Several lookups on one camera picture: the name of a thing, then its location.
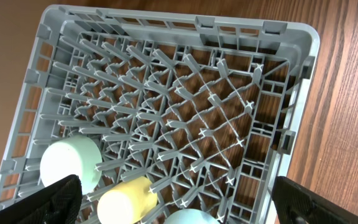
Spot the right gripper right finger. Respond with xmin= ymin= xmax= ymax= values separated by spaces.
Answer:
xmin=272 ymin=176 xmax=358 ymax=224

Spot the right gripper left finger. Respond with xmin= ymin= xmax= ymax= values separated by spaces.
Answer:
xmin=0 ymin=174 xmax=83 ymax=224

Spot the mint green bowl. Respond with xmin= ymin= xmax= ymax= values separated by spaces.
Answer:
xmin=40 ymin=135 xmax=103 ymax=195

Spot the yellow plastic cup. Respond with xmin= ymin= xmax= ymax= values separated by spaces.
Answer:
xmin=97 ymin=176 xmax=157 ymax=224

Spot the light blue bowl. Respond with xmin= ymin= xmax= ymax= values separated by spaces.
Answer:
xmin=164 ymin=208 xmax=219 ymax=224

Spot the grey dishwasher rack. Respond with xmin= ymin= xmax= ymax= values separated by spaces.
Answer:
xmin=0 ymin=5 xmax=320 ymax=223

